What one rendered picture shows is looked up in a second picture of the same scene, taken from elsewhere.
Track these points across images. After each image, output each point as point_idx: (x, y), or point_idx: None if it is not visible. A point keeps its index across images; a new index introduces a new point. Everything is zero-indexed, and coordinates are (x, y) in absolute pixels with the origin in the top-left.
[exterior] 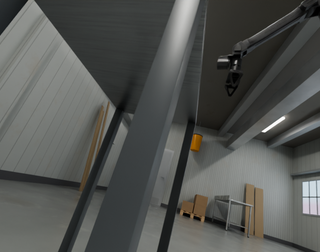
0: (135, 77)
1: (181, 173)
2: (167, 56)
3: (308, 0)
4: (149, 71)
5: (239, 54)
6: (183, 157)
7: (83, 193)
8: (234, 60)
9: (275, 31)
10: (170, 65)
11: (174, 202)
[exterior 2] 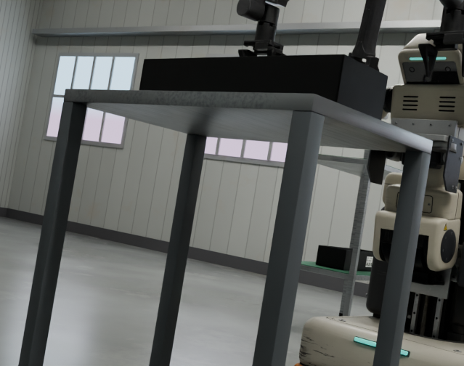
0: (237, 125)
1: (188, 231)
2: (412, 248)
3: None
4: (272, 132)
5: (284, 6)
6: (191, 202)
7: (41, 306)
8: (272, 14)
9: None
10: (412, 255)
11: (180, 277)
